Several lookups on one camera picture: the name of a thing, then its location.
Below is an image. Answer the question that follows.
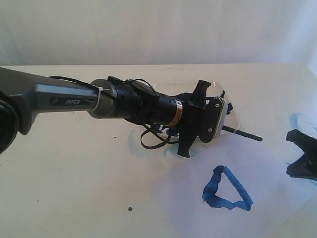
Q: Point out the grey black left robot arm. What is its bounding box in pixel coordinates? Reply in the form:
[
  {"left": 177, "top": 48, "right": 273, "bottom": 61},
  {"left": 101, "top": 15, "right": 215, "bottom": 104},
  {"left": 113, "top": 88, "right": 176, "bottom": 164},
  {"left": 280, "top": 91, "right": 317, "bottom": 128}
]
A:
[{"left": 0, "top": 68, "right": 228, "bottom": 157}]

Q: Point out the white square paint plate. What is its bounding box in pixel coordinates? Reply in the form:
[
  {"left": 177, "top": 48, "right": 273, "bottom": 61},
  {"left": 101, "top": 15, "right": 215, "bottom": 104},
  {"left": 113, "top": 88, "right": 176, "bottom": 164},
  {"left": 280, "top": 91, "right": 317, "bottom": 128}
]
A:
[{"left": 158, "top": 81, "right": 240, "bottom": 142}]

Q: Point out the white paper sheet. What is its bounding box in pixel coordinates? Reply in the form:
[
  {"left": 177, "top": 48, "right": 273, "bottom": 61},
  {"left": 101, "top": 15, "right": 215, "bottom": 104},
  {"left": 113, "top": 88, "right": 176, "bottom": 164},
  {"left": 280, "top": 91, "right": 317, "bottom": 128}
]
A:
[{"left": 146, "top": 133, "right": 317, "bottom": 238}]

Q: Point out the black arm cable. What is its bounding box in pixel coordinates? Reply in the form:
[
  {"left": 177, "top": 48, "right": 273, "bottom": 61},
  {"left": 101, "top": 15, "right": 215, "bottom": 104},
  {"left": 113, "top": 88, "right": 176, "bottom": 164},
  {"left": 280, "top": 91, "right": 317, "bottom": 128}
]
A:
[{"left": 49, "top": 75, "right": 184, "bottom": 149}]

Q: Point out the white zip tie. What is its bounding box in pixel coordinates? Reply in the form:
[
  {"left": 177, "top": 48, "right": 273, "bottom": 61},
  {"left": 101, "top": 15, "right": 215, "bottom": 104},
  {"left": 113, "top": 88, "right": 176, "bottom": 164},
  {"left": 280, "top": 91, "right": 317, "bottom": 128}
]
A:
[{"left": 93, "top": 85, "right": 119, "bottom": 112}]

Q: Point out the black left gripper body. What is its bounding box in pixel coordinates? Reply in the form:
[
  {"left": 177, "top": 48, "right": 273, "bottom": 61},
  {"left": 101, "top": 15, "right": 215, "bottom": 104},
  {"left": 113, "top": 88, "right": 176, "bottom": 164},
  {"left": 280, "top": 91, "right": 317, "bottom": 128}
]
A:
[{"left": 177, "top": 80, "right": 211, "bottom": 158}]

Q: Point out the black paintbrush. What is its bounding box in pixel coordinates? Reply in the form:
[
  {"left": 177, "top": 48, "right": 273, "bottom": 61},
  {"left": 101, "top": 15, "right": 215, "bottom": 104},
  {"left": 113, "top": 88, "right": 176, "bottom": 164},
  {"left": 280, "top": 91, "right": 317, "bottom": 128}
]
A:
[{"left": 222, "top": 125, "right": 263, "bottom": 142}]

